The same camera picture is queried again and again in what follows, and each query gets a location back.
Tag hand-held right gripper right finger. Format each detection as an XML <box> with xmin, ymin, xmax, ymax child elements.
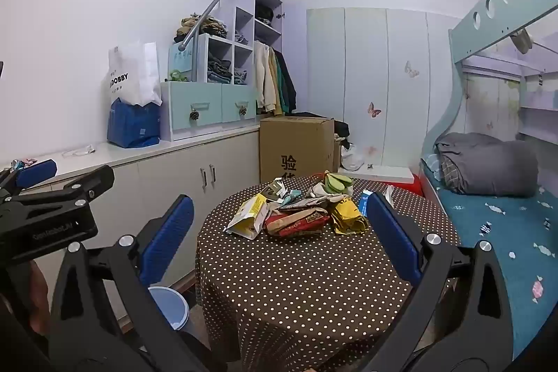
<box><xmin>365</xmin><ymin>191</ymin><xmax>530</xmax><ymax>372</ymax></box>

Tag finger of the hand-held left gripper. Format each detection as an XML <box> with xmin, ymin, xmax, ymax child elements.
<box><xmin>25</xmin><ymin>164</ymin><xmax>115</xmax><ymax>208</ymax></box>
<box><xmin>0</xmin><ymin>158</ymin><xmax>58</xmax><ymax>201</ymax></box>

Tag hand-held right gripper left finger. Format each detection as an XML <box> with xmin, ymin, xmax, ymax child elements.
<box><xmin>47</xmin><ymin>194</ymin><xmax>195</xmax><ymax>372</ymax></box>

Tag blue white packet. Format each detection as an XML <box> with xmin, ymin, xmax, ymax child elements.
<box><xmin>357</xmin><ymin>189</ymin><xmax>380</xmax><ymax>218</ymax></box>

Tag yellow paper bag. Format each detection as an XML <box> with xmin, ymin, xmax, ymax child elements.
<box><xmin>329</xmin><ymin>198</ymin><xmax>371</xmax><ymax>235</ymax></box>

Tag translucent plastic waste bin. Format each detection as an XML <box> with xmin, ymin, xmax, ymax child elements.
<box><xmin>147</xmin><ymin>286</ymin><xmax>190</xmax><ymax>332</ymax></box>

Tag green snack packet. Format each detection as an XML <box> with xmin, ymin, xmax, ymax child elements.
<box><xmin>323</xmin><ymin>172</ymin><xmax>354</xmax><ymax>195</ymax></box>

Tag yellow white snack packet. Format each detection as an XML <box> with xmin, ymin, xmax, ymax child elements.
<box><xmin>224</xmin><ymin>193</ymin><xmax>273</xmax><ymax>241</ymax></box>

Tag white beige snack packet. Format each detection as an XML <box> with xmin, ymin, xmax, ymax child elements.
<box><xmin>305</xmin><ymin>182</ymin><xmax>332</xmax><ymax>201</ymax></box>

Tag brown snack wrapper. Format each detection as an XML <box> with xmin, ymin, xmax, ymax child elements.
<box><xmin>279</xmin><ymin>200</ymin><xmax>330</xmax><ymax>213</ymax></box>

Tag red brown snack packet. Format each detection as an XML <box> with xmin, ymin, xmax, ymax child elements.
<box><xmin>264</xmin><ymin>208</ymin><xmax>333</xmax><ymax>239</ymax></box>

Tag olive green packet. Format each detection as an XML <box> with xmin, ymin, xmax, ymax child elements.
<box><xmin>261</xmin><ymin>179</ymin><xmax>286</xmax><ymax>198</ymax></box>

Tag person's left hand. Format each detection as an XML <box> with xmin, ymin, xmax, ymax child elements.
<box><xmin>27</xmin><ymin>262</ymin><xmax>51</xmax><ymax>334</ymax></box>

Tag clear plastic packaging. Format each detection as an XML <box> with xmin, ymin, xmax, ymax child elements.
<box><xmin>62</xmin><ymin>144</ymin><xmax>96</xmax><ymax>157</ymax></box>

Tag red storage box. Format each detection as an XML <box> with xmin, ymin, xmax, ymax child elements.
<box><xmin>384</xmin><ymin>174</ymin><xmax>423</xmax><ymax>196</ymax></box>

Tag low white cabinet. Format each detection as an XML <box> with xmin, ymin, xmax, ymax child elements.
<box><xmin>0</xmin><ymin>123</ymin><xmax>262</xmax><ymax>329</ymax></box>

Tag white step board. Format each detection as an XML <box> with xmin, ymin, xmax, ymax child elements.
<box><xmin>344</xmin><ymin>165</ymin><xmax>415</xmax><ymax>183</ymax></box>

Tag blue patterned bag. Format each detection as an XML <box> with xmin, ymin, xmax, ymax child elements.
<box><xmin>107</xmin><ymin>98</ymin><xmax>161</xmax><ymax>149</ymax></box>

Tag white plastic bag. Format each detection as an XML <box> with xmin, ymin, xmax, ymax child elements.
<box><xmin>341</xmin><ymin>145</ymin><xmax>364</xmax><ymax>171</ymax></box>

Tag brown polka dot tablecloth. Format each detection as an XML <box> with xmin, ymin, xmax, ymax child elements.
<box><xmin>195</xmin><ymin>176</ymin><xmax>463</xmax><ymax>372</ymax></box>

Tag teal candy print sheet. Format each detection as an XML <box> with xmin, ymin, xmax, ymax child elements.
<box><xmin>421</xmin><ymin>163</ymin><xmax>558</xmax><ymax>355</ymax></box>

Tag white shopping bag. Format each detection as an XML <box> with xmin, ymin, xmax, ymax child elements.
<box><xmin>108</xmin><ymin>41</ymin><xmax>163</xmax><ymax>107</ymax></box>

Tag black clothes heap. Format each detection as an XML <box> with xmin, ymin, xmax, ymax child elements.
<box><xmin>296</xmin><ymin>112</ymin><xmax>350</xmax><ymax>150</ymax></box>

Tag grey duvet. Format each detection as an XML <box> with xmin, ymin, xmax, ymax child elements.
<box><xmin>436</xmin><ymin>132</ymin><xmax>539</xmax><ymax>197</ymax></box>

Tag wide teal drawer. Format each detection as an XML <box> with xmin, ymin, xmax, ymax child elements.
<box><xmin>161</xmin><ymin>82</ymin><xmax>223</xmax><ymax>142</ymax></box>

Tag tall cardboard box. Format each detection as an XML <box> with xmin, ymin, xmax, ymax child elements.
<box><xmin>259</xmin><ymin>116</ymin><xmax>335</xmax><ymax>184</ymax></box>

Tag teal sign board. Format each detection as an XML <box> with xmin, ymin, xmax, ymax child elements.
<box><xmin>169</xmin><ymin>43</ymin><xmax>199</xmax><ymax>81</ymax></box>

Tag narrow teal drawer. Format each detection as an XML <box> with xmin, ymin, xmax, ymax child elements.
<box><xmin>221</xmin><ymin>85</ymin><xmax>258</xmax><ymax>123</ymax></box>

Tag white wardrobe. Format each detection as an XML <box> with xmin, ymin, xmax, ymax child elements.
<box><xmin>306</xmin><ymin>8</ymin><xmax>463</xmax><ymax>181</ymax></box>

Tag folded dark clothes stack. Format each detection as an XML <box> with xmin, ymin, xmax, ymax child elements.
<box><xmin>207</xmin><ymin>58</ymin><xmax>234</xmax><ymax>84</ymax></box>

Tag black hanging jacket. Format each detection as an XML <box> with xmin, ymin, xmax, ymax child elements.
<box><xmin>277</xmin><ymin>52</ymin><xmax>298</xmax><ymax>111</ymax></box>

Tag green hanging jacket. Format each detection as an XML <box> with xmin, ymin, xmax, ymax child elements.
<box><xmin>274</xmin><ymin>52</ymin><xmax>291</xmax><ymax>113</ymax></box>

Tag yellow hanging shirt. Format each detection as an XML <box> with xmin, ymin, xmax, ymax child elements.
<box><xmin>268</xmin><ymin>50</ymin><xmax>284</xmax><ymax>115</ymax></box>

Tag cream hanging jacket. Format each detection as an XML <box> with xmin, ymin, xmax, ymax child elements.
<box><xmin>254</xmin><ymin>43</ymin><xmax>276</xmax><ymax>113</ymax></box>

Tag olive clothes pile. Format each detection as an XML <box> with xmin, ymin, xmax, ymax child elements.
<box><xmin>174</xmin><ymin>15</ymin><xmax>228</xmax><ymax>44</ymax></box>

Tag grey metal handrail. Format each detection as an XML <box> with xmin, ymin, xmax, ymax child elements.
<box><xmin>178</xmin><ymin>0</ymin><xmax>285</xmax><ymax>51</ymax></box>

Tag lavender stair shelf unit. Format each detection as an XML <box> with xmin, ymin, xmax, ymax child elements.
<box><xmin>160</xmin><ymin>0</ymin><xmax>308</xmax><ymax>142</ymax></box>

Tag beige clip lamp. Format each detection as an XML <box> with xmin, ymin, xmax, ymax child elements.
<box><xmin>511</xmin><ymin>29</ymin><xmax>533</xmax><ymax>52</ymax></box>

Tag teal bunk bed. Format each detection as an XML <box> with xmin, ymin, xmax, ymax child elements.
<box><xmin>418</xmin><ymin>0</ymin><xmax>558</xmax><ymax>359</ymax></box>

